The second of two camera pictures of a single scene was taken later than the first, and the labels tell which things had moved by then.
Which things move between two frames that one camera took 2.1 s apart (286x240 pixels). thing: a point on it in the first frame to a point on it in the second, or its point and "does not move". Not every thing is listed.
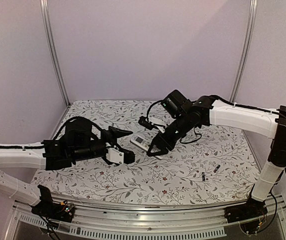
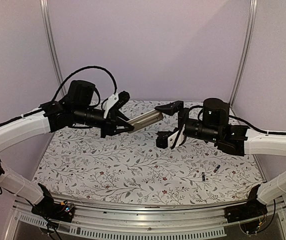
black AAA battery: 217,168 does not move
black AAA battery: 203,176 does not move
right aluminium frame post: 246,50 does not move
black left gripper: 113,132 to 111,122
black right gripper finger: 159,143 to 172,108
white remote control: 142,142 to 145,119
